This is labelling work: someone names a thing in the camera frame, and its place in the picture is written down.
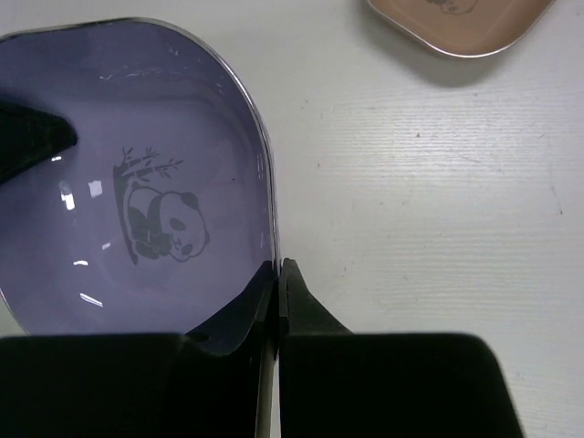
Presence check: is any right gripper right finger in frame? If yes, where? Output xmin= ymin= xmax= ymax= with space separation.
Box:
xmin=278 ymin=259 xmax=523 ymax=437

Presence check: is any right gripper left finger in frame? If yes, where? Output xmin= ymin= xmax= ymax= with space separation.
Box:
xmin=1 ymin=262 xmax=277 ymax=437

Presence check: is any purple square plate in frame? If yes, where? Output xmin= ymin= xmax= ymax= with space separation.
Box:
xmin=1 ymin=19 xmax=277 ymax=355

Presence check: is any brown square panda plate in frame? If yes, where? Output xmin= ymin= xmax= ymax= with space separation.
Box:
xmin=368 ymin=0 xmax=554 ymax=59

